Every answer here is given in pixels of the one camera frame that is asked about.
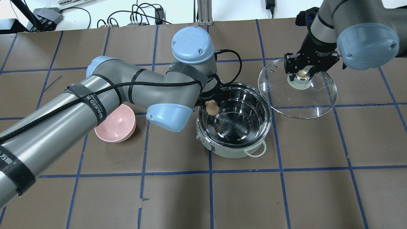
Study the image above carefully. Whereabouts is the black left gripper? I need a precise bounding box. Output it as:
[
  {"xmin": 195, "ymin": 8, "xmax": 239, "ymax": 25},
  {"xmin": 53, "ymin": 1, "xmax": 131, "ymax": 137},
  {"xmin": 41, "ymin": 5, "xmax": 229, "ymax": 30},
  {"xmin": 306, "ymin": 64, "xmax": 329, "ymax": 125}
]
[{"xmin": 195, "ymin": 74, "xmax": 232, "ymax": 107}]

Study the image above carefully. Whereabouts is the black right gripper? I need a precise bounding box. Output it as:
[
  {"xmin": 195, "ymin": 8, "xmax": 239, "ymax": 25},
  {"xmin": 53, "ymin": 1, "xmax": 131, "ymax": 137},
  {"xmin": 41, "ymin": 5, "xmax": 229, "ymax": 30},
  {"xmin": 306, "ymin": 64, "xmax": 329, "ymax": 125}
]
[{"xmin": 284, "ymin": 33, "xmax": 340, "ymax": 82}]

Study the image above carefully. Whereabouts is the beige egg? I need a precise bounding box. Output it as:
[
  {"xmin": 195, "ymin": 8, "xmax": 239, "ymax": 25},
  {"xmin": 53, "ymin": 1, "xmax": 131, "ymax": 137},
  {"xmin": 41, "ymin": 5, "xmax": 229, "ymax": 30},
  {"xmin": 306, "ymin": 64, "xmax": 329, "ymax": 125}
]
[{"xmin": 205, "ymin": 100, "xmax": 219, "ymax": 116}]

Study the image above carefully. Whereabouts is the glass pot lid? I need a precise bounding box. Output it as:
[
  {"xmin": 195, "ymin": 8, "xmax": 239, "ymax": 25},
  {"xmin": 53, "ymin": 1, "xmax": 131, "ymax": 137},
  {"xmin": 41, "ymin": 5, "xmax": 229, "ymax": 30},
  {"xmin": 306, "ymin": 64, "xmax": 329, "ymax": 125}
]
[{"xmin": 258, "ymin": 59, "xmax": 338, "ymax": 119}]

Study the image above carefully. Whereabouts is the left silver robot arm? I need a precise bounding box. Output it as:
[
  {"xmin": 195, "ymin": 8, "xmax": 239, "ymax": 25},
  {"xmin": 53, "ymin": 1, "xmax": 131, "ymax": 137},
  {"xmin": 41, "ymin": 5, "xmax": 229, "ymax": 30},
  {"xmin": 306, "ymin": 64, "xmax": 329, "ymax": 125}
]
[{"xmin": 0, "ymin": 26, "xmax": 225, "ymax": 208}]

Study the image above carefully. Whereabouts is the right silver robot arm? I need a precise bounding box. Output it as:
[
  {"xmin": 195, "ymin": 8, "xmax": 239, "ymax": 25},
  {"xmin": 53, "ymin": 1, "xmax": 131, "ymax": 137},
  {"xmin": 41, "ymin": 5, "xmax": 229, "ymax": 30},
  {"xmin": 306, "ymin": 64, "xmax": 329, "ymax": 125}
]
[{"xmin": 284, "ymin": 0, "xmax": 407, "ymax": 82}]

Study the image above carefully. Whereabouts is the white electric cooking pot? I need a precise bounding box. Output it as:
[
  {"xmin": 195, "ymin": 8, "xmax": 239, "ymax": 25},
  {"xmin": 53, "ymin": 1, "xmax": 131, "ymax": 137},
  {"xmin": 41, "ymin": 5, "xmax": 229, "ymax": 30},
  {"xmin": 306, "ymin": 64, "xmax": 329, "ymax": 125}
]
[{"xmin": 195, "ymin": 83, "xmax": 271, "ymax": 158}]

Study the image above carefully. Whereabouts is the pink bowl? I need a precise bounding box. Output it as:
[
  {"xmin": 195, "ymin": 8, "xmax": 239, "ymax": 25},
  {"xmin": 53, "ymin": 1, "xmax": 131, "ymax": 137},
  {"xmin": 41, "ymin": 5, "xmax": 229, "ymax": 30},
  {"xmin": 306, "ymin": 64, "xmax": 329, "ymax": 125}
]
[{"xmin": 94, "ymin": 104, "xmax": 136, "ymax": 142}]

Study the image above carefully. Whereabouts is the aluminium frame post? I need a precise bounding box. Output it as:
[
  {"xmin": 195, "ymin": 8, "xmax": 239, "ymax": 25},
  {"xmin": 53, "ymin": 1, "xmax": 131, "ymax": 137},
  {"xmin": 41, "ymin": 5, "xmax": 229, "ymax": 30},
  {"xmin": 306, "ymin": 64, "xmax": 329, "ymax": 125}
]
[{"xmin": 195, "ymin": 0, "xmax": 214, "ymax": 26}]

